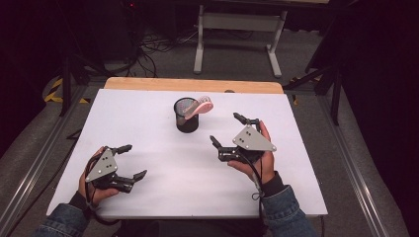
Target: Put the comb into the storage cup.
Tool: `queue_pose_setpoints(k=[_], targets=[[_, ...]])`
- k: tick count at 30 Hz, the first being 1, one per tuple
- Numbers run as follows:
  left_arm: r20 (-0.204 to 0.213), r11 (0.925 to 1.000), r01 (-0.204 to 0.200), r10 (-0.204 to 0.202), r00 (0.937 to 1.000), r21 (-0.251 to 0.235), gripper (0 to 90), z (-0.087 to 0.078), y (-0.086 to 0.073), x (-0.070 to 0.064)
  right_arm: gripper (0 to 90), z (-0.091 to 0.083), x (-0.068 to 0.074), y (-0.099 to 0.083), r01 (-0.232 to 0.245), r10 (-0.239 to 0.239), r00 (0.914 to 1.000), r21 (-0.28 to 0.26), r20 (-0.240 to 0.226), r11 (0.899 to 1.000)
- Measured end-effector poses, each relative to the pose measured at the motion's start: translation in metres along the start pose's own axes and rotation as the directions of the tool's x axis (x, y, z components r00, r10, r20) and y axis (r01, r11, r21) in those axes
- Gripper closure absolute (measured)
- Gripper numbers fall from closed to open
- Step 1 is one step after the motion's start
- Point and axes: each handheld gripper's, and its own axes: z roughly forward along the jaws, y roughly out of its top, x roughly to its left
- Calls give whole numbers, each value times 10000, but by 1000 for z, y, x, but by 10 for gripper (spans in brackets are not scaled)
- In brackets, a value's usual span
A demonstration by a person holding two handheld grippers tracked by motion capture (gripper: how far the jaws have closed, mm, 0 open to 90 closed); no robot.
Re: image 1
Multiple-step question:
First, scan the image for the left hand-held gripper cable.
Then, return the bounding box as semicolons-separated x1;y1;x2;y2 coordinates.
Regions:
84;154;123;227

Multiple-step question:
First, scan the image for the person's right hand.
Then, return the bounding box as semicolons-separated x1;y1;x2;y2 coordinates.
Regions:
227;119;277;186

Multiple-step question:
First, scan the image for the person's left hand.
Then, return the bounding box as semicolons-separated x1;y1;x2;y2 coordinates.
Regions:
78;146;121;207

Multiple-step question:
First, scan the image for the grey metal desk frame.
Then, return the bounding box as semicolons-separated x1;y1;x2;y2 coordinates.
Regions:
193;0;289;79

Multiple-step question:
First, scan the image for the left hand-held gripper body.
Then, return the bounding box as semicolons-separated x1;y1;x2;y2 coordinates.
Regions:
84;147;136;194

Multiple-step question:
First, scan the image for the hand-held gripper cable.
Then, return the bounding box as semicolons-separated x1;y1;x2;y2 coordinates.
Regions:
239;151;267;231
84;154;123;227

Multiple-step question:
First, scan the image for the black metal stand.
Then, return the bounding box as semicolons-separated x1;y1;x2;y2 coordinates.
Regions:
58;52;112;118
283;62;344;126

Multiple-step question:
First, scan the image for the right hand-held gripper cable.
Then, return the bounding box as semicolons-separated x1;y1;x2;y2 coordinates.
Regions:
239;151;267;231

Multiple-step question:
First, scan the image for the wooden table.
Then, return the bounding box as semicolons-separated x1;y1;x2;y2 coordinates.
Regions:
104;77;285;95

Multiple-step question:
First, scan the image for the white board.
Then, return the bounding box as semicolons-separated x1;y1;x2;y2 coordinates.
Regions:
46;88;329;220

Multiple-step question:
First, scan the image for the bundle of black floor cables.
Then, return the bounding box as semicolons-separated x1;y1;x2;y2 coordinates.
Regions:
125;29;200;79

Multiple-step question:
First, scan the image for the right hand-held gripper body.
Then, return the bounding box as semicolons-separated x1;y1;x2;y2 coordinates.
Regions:
216;118;278;164

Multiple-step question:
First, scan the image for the black equipment box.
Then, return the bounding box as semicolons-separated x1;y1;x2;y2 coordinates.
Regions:
97;0;146;64

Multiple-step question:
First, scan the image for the yellow and black floor tape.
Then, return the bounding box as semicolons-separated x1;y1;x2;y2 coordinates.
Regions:
43;77;92;105

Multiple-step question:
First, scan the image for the pink hairbrush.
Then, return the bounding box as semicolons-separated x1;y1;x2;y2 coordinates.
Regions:
179;95;214;128

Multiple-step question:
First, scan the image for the black mesh pen holder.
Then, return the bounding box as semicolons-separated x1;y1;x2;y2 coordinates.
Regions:
173;97;201;134

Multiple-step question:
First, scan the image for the grey metal floor rail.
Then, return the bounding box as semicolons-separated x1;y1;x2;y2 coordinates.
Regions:
316;94;390;237
0;84;91;237

